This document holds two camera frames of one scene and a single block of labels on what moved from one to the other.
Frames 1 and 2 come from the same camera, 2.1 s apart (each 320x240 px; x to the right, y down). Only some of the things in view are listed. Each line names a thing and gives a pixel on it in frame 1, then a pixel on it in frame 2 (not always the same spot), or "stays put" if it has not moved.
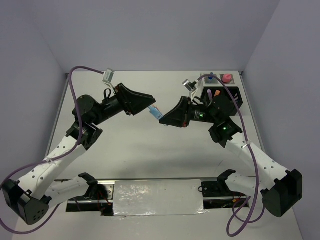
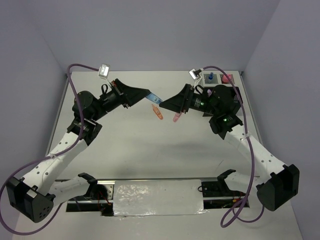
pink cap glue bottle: x=226 y=78 stays put
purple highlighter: x=210 y=94 stays put
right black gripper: x=179 y=115 -> x=179 y=102
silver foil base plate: x=136 y=198 stays put
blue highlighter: x=155 y=111 -> x=154 y=98
